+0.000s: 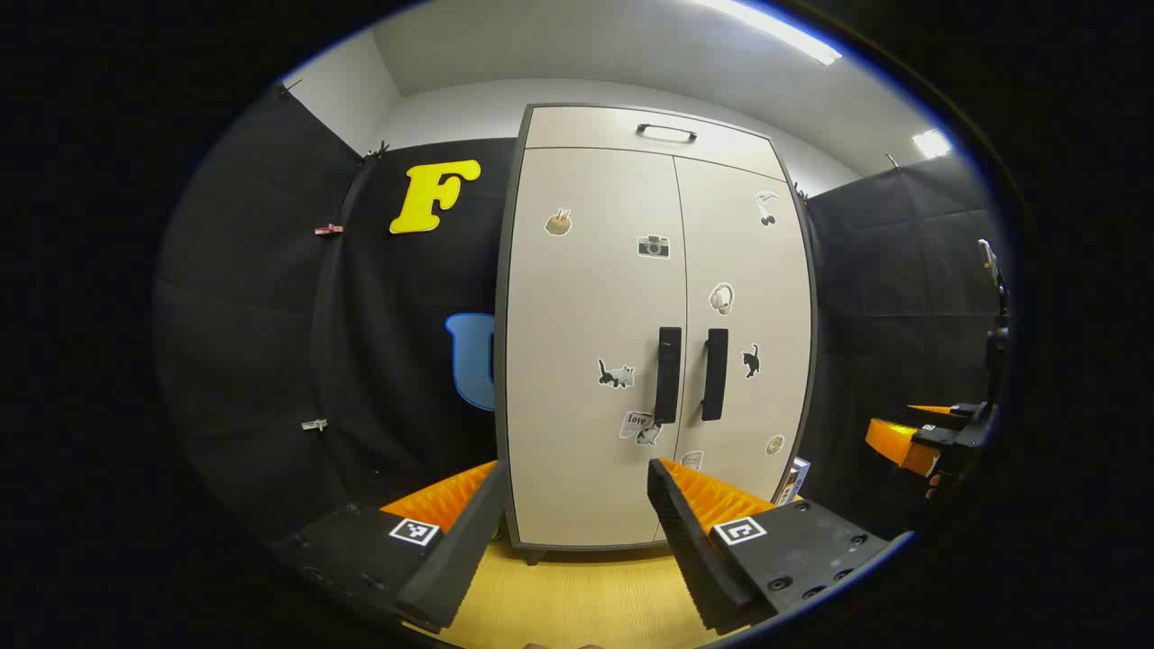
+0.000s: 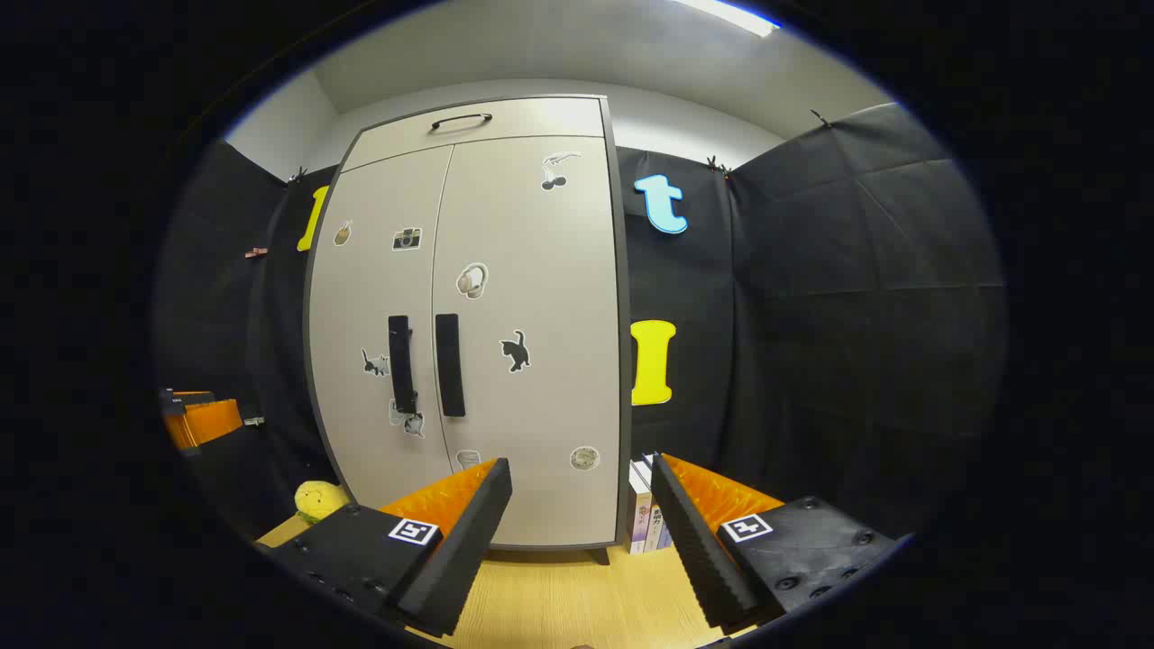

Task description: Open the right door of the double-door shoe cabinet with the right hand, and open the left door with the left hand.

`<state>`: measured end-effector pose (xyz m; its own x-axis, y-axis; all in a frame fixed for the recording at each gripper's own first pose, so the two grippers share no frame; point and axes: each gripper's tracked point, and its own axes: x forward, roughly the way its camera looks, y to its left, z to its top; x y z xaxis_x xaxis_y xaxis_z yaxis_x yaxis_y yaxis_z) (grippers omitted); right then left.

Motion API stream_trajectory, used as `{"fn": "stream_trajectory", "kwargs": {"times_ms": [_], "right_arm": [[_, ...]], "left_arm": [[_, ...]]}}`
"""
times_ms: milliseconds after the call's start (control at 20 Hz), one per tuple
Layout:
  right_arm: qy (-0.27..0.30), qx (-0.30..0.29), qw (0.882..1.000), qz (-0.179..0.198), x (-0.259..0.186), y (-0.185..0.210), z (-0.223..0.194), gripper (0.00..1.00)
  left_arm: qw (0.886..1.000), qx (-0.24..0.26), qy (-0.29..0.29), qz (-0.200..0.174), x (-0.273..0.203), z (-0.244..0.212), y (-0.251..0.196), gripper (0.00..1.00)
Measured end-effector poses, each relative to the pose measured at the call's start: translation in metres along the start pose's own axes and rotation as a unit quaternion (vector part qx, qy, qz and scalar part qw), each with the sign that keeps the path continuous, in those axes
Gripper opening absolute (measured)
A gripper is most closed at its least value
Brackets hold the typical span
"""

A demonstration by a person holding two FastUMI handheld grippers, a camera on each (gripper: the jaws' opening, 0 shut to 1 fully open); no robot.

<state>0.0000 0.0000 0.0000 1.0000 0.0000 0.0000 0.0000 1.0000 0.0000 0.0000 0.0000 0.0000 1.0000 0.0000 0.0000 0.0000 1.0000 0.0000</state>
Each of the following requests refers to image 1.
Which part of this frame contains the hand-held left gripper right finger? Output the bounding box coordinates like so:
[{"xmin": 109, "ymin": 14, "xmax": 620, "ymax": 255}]
[{"xmin": 646, "ymin": 457, "xmax": 916, "ymax": 636}]

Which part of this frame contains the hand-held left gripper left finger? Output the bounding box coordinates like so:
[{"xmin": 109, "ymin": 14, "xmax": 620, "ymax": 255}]
[{"xmin": 270, "ymin": 460, "xmax": 511, "ymax": 634}]

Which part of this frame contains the beige cabinet door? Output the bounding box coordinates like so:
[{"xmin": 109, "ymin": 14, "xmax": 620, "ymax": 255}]
[
  {"xmin": 505, "ymin": 147, "xmax": 691, "ymax": 548},
  {"xmin": 674, "ymin": 155, "xmax": 812, "ymax": 542}
]

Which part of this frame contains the black door handle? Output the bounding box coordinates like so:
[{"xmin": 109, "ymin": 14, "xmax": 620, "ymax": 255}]
[
  {"xmin": 655, "ymin": 326, "xmax": 683, "ymax": 425},
  {"xmin": 701, "ymin": 328, "xmax": 729, "ymax": 423}
]

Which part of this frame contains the beige double-door shoe cabinet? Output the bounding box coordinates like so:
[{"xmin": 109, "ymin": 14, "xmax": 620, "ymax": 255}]
[{"xmin": 494, "ymin": 102, "xmax": 819, "ymax": 567}]

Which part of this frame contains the small blue white box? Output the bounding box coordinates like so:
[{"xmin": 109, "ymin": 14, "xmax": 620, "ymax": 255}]
[{"xmin": 775, "ymin": 457, "xmax": 811, "ymax": 506}]

